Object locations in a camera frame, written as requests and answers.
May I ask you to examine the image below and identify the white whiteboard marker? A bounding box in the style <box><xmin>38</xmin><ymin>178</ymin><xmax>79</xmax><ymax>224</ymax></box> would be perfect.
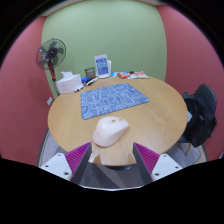
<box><xmin>83</xmin><ymin>78</ymin><xmax>96</xmax><ymax>88</ymax></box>
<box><xmin>85</xmin><ymin>77</ymin><xmax>100</xmax><ymax>87</ymax></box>
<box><xmin>73</xmin><ymin>83</ymin><xmax>87</xmax><ymax>94</ymax></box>

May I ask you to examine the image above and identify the white and red snack packet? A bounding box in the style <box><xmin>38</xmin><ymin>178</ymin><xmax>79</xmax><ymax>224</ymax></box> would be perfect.
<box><xmin>129</xmin><ymin>70</ymin><xmax>150</xmax><ymax>80</ymax></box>

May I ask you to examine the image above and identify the orange snack packet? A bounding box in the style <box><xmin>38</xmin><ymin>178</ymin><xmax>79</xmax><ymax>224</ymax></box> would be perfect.
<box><xmin>117</xmin><ymin>71</ymin><xmax>132</xmax><ymax>80</ymax></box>

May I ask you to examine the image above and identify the cream white computer mouse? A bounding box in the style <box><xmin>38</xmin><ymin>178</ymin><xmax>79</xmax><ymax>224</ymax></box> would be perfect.
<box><xmin>92</xmin><ymin>115</ymin><xmax>130</xmax><ymax>148</ymax></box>

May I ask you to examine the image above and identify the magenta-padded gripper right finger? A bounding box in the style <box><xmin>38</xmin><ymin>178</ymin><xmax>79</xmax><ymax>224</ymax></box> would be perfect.
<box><xmin>132</xmin><ymin>142</ymin><xmax>184</xmax><ymax>186</ymax></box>

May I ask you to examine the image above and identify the white tissue box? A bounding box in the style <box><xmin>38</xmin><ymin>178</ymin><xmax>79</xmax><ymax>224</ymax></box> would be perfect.
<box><xmin>55</xmin><ymin>71</ymin><xmax>83</xmax><ymax>95</ymax></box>

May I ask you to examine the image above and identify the dark translucent cup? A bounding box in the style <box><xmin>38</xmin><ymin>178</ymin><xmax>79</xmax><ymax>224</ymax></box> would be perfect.
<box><xmin>84</xmin><ymin>66</ymin><xmax>97</xmax><ymax>80</ymax></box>

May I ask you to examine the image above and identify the standing fan with red pole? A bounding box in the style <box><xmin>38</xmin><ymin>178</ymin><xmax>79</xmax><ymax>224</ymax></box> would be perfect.
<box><xmin>35</xmin><ymin>37</ymin><xmax>67</xmax><ymax>98</ymax></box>

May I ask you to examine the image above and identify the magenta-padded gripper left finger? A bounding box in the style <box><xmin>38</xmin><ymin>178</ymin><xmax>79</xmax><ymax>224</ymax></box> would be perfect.
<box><xmin>39</xmin><ymin>142</ymin><xmax>93</xmax><ymax>186</ymax></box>

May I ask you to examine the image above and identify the blue patterned mouse pad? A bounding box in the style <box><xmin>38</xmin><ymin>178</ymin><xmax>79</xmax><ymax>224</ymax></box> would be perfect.
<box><xmin>80</xmin><ymin>82</ymin><xmax>150</xmax><ymax>121</ymax></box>

